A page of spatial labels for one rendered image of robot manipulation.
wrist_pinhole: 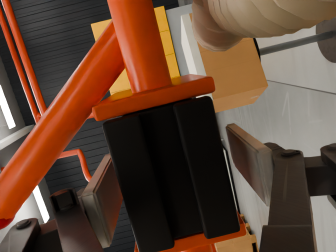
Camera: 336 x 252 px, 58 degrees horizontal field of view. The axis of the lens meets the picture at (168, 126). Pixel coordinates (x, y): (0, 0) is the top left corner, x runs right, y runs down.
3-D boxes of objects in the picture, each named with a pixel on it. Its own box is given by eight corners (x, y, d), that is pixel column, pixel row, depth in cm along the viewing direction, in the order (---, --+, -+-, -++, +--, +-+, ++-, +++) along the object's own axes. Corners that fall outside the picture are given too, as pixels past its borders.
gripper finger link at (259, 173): (257, 152, 14) (272, 148, 14) (224, 124, 21) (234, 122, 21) (268, 209, 15) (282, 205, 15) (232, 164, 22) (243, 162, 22)
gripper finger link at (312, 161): (289, 175, 13) (358, 158, 13) (252, 145, 18) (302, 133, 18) (294, 207, 13) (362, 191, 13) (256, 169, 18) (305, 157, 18)
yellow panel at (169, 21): (189, 4, 787) (97, 27, 789) (194, -3, 699) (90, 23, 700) (207, 87, 838) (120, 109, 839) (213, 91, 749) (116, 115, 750)
